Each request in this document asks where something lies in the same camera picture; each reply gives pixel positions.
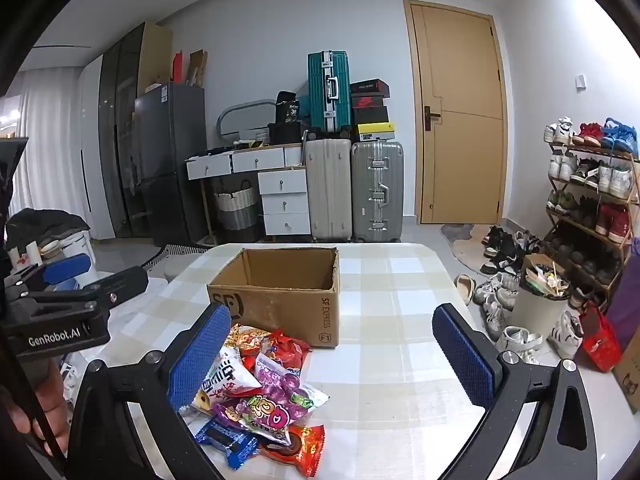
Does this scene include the black printed bag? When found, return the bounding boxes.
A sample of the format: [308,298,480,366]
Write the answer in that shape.
[275,91,307,123]

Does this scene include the dark glass wardrobe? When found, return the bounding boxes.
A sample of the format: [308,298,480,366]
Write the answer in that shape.
[97,22,173,238]

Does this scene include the wooden door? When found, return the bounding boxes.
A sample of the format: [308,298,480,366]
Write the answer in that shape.
[404,0,511,226]

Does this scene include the blue cookie packet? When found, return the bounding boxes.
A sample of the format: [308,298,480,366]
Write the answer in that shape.
[194,415,261,471]

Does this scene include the white desk with drawers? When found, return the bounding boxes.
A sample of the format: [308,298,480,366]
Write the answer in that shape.
[186,142,307,241]

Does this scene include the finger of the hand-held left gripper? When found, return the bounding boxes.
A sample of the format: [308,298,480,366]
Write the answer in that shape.
[7,254,91,293]
[25,266,149,313]

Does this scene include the small red snack packet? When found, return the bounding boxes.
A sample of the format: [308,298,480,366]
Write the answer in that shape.
[260,329,313,376]

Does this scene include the purple grape candy bag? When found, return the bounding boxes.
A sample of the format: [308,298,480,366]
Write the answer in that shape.
[252,352,331,421]

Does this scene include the wooden shoe rack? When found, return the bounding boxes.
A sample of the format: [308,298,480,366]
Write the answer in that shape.
[544,135,640,301]

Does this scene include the orange noodle snack packet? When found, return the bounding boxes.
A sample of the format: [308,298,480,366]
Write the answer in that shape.
[227,324,273,356]

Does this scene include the black white patterned rug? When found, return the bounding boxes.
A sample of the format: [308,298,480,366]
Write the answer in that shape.
[140,244,211,271]

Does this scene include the cat print cardboard box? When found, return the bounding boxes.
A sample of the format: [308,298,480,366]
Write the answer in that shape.
[612,330,640,413]

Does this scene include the dark grey refrigerator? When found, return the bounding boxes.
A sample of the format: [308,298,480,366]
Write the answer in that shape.
[134,82,207,246]

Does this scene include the silver suitcase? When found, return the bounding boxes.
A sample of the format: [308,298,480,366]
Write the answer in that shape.
[351,141,405,243]

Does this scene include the rows of assorted shoes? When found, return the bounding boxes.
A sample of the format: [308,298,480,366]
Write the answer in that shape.
[544,116,640,286]

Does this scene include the scattered sneakers group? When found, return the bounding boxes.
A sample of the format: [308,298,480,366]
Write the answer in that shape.
[452,225,586,361]

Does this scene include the beige trash bin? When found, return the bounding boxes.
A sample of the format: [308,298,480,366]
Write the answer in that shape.
[510,254,573,346]

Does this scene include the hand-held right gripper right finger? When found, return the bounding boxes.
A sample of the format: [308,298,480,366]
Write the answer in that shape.
[432,303,598,480]

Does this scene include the person's left hand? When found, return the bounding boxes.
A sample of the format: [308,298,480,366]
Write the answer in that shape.
[9,359,70,457]

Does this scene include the flat brown cardboard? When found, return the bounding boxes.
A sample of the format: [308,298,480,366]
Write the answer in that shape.
[187,50,208,87]

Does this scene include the white curtain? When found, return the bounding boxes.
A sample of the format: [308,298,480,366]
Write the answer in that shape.
[0,67,83,221]

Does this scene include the white drawer cabinet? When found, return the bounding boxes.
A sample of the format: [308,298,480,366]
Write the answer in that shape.
[257,169,312,236]

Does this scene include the orange red snack packet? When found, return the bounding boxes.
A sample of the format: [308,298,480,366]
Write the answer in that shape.
[260,424,326,478]

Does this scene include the brown cardboard box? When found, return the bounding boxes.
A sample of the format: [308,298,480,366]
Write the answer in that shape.
[207,247,341,348]

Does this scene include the grey door mat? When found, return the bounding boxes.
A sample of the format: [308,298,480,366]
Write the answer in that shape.
[440,222,496,276]

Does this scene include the teal suitcase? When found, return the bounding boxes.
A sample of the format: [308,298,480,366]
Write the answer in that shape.
[307,51,352,135]

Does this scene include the arched mirror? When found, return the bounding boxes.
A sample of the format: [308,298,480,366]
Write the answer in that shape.
[216,101,278,141]

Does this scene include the woven laundry basket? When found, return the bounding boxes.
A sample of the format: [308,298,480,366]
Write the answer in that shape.
[212,177,261,231]

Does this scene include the purple pink snack packet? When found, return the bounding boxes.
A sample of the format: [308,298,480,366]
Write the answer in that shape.
[210,392,296,443]

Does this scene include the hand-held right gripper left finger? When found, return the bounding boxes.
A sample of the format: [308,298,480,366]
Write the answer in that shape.
[60,303,232,480]

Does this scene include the red gift bag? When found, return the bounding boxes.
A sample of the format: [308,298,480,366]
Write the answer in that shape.
[580,305,623,373]

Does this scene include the beige suitcase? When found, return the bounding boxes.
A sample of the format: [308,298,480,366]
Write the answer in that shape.
[304,137,353,242]

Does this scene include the black storage bag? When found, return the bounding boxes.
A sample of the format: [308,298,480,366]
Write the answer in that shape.
[267,121,307,145]

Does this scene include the black cloth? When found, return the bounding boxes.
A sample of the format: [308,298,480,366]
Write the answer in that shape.
[5,209,88,241]

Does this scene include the yellow black shoe box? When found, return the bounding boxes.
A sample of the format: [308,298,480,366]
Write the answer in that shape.
[354,122,396,143]

